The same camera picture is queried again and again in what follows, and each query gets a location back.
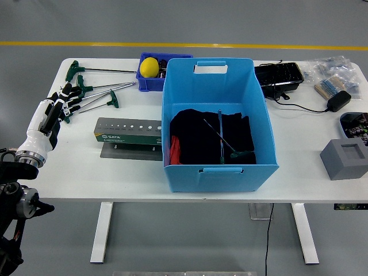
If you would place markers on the yellow ball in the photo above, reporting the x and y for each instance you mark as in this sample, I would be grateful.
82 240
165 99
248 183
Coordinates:
149 67

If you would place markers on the clear bags of components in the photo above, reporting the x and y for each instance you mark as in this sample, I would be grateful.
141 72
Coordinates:
330 66

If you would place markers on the table control panel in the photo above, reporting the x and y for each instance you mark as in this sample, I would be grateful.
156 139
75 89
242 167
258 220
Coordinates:
348 206

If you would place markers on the metal floor plate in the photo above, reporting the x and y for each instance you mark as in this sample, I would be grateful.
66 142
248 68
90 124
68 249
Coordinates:
257 212

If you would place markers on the white table leg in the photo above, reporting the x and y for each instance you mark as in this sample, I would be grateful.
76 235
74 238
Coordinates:
304 230
102 230

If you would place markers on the dark small hardware pile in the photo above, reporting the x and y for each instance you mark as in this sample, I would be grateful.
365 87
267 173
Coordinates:
163 63

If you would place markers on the black cloth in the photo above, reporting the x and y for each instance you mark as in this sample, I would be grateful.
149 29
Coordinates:
192 135

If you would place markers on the black power adapter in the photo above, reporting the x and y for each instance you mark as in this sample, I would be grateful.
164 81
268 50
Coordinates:
339 100

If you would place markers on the blue tray with parts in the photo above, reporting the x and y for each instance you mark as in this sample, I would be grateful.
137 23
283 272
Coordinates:
355 126

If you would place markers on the black plastic tray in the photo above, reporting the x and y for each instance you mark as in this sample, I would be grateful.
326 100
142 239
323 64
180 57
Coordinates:
281 73

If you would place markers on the grey green hex key stand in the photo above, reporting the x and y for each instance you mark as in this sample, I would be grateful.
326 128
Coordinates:
126 138

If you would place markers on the large light blue box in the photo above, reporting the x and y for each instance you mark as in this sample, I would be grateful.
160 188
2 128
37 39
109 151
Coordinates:
238 89

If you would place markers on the small dark blue bin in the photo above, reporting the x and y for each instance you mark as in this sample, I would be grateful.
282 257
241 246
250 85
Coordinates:
149 84

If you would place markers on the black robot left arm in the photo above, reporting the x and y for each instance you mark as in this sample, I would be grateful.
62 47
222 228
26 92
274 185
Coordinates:
14 172

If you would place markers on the yellow floor tape line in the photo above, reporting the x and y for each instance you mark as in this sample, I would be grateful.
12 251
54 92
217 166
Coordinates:
201 45

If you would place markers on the red cloth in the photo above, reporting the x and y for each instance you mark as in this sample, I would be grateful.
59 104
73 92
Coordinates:
174 152

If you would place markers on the resistor strip bundle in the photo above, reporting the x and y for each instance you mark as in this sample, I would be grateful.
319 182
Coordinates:
327 86

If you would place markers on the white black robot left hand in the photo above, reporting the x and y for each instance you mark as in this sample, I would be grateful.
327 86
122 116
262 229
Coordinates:
40 120

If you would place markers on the grey foam block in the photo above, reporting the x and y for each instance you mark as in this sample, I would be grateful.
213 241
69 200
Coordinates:
339 166

